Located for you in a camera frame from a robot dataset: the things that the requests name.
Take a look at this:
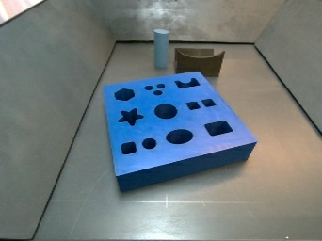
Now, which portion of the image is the light blue oval cylinder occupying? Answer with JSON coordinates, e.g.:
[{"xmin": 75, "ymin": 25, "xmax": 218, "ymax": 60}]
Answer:
[{"xmin": 153, "ymin": 29, "xmax": 168, "ymax": 69}]

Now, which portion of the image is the blue foam shape board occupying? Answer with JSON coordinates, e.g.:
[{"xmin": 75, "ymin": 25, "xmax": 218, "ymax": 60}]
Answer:
[{"xmin": 103, "ymin": 72, "xmax": 256, "ymax": 191}]

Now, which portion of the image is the dark olive arch block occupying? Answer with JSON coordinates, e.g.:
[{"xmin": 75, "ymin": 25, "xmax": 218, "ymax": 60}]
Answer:
[{"xmin": 175, "ymin": 48, "xmax": 226, "ymax": 77}]

